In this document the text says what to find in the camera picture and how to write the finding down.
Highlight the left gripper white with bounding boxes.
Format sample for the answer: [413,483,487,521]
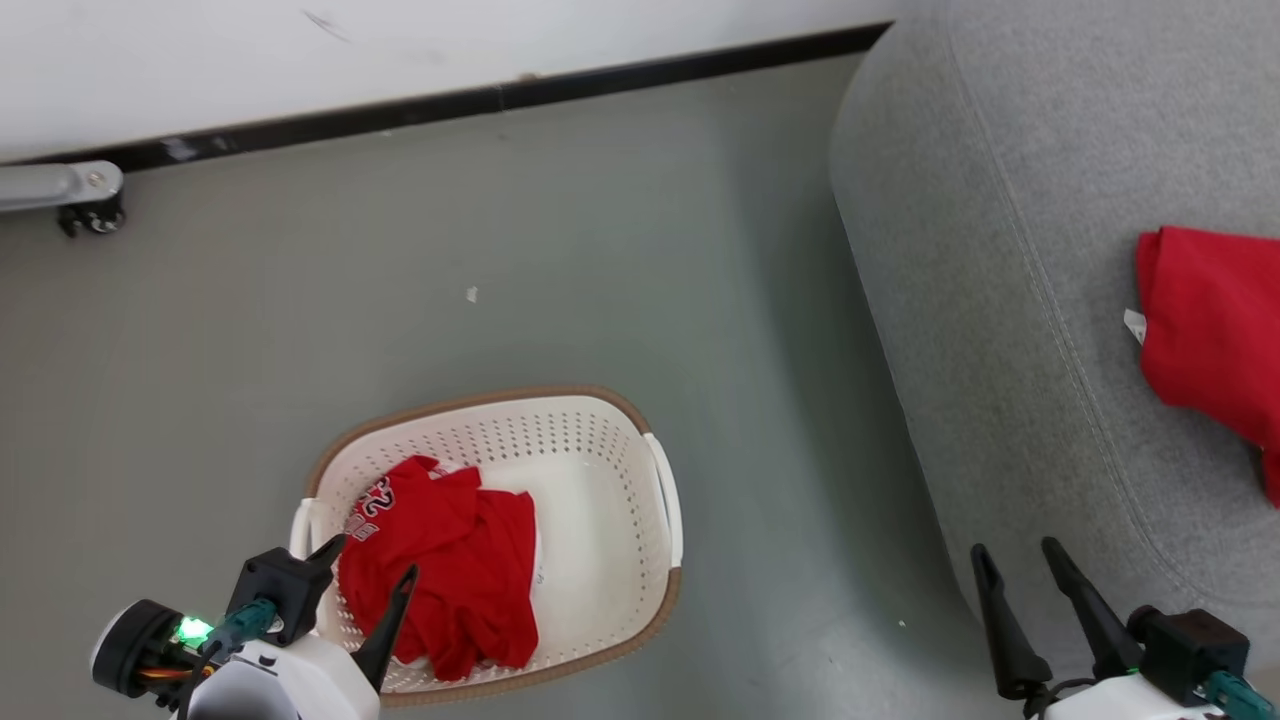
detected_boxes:
[185,534,419,720]

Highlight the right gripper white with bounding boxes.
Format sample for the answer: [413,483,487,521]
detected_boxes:
[970,537,1231,720]

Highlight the red shirt with number print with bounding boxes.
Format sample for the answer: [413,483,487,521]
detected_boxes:
[338,456,541,683]

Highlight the red shirt with striped trim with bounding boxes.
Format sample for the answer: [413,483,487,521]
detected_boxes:
[1125,226,1280,509]

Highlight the cream perforated laundry basket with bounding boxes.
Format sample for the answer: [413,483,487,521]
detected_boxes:
[290,385,685,709]

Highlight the metal leg with caster wheel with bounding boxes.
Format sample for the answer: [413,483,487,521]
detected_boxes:
[0,160,126,238]

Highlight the black baseboard strip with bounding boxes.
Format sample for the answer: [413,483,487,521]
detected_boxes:
[20,22,894,173]

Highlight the left camera teal cable connector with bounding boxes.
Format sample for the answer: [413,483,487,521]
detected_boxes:
[203,598,278,653]

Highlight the camera teal cable connector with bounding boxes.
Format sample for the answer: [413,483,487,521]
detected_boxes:
[1205,670,1269,720]
[203,598,278,653]

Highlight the right camera teal cable connector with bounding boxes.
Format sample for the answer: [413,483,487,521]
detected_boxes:
[1205,670,1269,720]

